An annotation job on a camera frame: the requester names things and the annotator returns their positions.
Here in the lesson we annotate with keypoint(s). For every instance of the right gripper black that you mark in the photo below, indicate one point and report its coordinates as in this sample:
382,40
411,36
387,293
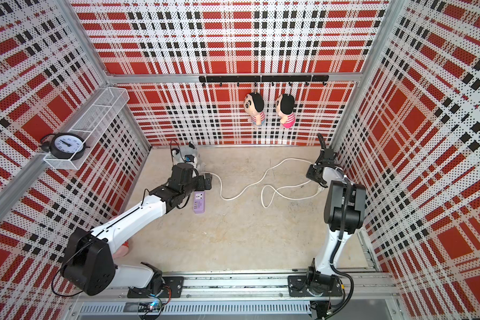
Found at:
310,174

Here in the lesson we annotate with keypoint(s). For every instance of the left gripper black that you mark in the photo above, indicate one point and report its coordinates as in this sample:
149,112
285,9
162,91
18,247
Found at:
201,186

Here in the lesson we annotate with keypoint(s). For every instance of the purple power strip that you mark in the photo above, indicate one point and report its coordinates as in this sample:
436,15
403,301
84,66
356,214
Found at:
199,202

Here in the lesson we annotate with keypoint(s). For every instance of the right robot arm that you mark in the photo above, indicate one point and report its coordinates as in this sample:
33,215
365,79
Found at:
344,214

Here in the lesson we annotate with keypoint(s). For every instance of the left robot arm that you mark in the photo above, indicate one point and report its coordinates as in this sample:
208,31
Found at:
88,262

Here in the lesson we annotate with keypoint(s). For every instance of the grey husky plush toy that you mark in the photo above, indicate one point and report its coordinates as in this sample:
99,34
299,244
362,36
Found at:
178,152

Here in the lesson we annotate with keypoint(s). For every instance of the doll with pink shorts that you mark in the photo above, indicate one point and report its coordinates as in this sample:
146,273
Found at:
285,109

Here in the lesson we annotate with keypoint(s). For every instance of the doll with blue shorts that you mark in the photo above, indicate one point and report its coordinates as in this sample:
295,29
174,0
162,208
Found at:
254,106

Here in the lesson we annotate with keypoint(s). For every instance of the pink plush toy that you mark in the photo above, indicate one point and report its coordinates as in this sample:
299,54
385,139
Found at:
122,251

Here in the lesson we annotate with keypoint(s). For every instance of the black alarm clock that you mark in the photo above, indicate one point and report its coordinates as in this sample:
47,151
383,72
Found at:
65,146

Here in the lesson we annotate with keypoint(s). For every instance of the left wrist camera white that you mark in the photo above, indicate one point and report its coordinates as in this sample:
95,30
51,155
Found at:
190,159

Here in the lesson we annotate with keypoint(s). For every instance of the black hook rail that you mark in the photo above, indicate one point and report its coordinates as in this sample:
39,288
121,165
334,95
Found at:
263,78

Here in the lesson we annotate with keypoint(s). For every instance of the white wire basket shelf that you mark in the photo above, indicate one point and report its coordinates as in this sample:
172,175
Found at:
92,124

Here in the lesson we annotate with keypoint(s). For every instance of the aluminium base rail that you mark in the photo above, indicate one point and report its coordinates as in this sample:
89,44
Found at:
286,292

